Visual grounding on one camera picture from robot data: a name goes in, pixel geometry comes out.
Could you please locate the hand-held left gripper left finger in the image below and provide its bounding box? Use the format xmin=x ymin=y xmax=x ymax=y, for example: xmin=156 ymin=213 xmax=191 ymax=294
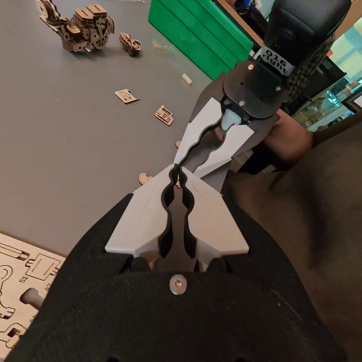
xmin=105 ymin=163 xmax=179 ymax=271

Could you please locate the person's right hand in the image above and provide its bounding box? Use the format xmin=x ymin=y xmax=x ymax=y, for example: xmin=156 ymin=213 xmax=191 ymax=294
xmin=211 ymin=125 xmax=227 ymax=142

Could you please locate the small wooden gear sub-assembly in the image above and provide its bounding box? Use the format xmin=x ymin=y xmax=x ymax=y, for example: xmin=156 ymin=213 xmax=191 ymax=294
xmin=119 ymin=32 xmax=141 ymax=57

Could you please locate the person's right forearm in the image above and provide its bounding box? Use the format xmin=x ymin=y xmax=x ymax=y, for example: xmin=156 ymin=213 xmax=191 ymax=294
xmin=264 ymin=114 xmax=314 ymax=166

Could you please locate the rectangular wooden puzzle piece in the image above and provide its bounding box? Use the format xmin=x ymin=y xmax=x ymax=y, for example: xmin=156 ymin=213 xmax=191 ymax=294
xmin=114 ymin=89 xmax=140 ymax=104

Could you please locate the grey desk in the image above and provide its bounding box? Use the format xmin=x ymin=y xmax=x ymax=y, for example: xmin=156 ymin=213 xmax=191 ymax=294
xmin=0 ymin=0 xmax=227 ymax=272

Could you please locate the glass display cabinet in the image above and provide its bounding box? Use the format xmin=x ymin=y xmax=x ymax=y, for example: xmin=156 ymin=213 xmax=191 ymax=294
xmin=291 ymin=25 xmax=362 ymax=132

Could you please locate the wooden motorcycle model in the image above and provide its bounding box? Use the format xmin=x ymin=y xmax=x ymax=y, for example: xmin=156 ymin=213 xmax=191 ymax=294
xmin=36 ymin=0 xmax=115 ymax=54

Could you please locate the slotted wooden puzzle piece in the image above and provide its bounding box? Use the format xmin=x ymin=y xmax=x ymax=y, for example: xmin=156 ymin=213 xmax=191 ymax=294
xmin=154 ymin=105 xmax=174 ymax=127

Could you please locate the dark plaid cloth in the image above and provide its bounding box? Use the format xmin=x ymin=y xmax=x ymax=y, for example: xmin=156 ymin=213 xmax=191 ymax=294
xmin=286 ymin=34 xmax=337 ymax=105

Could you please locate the pale plywood parts sheet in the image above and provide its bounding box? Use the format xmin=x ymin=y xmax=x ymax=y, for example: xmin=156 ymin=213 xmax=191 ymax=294
xmin=0 ymin=232 xmax=66 ymax=360

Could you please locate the green plastic box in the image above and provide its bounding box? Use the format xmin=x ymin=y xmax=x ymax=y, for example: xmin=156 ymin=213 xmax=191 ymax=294
xmin=148 ymin=0 xmax=254 ymax=81

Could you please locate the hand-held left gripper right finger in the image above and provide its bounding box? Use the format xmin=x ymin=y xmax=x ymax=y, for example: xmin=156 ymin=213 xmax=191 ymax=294
xmin=178 ymin=166 xmax=250 ymax=272

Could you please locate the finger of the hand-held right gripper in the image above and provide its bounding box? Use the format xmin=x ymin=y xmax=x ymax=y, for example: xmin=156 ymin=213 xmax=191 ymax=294
xmin=173 ymin=97 xmax=224 ymax=167
xmin=193 ymin=124 xmax=254 ymax=178

